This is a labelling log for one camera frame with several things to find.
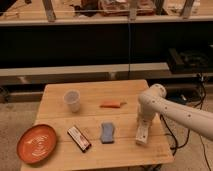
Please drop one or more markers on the orange carrot toy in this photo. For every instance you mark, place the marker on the orange carrot toy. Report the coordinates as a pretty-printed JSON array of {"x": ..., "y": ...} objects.
[{"x": 112, "y": 104}]

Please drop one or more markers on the black box on shelf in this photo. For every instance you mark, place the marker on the black box on shelf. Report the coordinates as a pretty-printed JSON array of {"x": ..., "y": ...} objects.
[{"x": 190, "y": 61}]

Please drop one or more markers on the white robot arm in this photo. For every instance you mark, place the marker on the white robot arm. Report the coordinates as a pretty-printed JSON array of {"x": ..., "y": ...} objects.
[{"x": 152, "y": 101}]

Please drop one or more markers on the orange ceramic bowl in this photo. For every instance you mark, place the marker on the orange ceramic bowl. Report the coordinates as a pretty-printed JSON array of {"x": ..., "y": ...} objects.
[{"x": 36, "y": 144}]

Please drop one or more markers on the metal shelf rack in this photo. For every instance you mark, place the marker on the metal shelf rack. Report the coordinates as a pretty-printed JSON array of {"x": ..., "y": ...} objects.
[{"x": 44, "y": 41}]

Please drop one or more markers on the wooden table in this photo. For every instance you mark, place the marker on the wooden table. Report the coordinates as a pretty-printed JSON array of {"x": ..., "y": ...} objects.
[{"x": 123, "y": 152}]

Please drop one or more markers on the red chocolate bar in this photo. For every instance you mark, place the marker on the red chocolate bar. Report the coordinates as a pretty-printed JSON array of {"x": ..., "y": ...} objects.
[{"x": 78, "y": 137}]

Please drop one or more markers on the blue sponge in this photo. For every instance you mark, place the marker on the blue sponge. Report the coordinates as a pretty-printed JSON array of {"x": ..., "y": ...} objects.
[{"x": 107, "y": 134}]

